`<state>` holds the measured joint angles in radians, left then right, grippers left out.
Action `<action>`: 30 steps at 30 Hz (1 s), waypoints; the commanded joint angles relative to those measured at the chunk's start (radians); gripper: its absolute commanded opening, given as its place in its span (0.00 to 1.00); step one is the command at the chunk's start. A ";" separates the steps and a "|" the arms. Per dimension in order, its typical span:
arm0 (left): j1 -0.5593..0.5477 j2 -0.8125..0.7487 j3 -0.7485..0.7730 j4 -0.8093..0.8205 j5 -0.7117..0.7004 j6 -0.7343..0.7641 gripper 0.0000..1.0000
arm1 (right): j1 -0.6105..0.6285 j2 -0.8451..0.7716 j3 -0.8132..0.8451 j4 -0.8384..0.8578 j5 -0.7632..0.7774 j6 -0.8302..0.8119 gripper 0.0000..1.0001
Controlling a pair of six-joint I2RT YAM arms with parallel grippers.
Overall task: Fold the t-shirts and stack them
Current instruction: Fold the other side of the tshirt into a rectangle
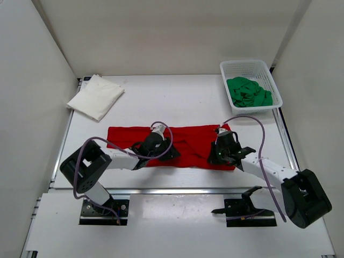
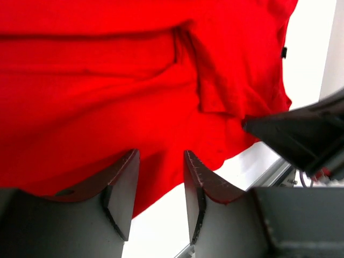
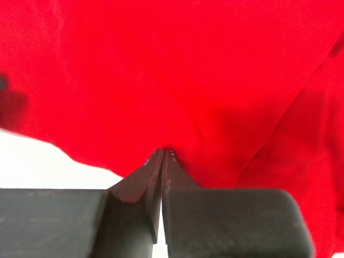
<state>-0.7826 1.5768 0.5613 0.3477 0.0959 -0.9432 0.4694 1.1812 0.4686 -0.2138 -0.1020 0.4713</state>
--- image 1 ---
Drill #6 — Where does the red t shirt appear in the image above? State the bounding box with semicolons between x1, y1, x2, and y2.
107;125;235;171

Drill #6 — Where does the green t shirt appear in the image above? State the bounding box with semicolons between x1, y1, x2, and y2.
226;77;273;108

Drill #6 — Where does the white t shirt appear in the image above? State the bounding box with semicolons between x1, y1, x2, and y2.
67;75;125;122

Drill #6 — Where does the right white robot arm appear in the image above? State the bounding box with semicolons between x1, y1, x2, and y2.
208;128;332;228

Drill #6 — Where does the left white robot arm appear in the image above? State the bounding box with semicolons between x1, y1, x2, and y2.
60;131;181;215

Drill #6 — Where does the white plastic basket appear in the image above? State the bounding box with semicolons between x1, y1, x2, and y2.
220;60;283;114

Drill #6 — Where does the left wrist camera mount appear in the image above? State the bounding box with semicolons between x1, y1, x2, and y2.
150;124;166;135

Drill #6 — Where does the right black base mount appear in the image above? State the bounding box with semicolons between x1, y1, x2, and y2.
211;186;277;228

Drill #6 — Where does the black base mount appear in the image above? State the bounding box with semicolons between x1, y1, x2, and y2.
79;196;130;226
211;186;277;228

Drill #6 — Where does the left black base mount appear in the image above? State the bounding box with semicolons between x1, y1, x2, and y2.
79;196;130;226

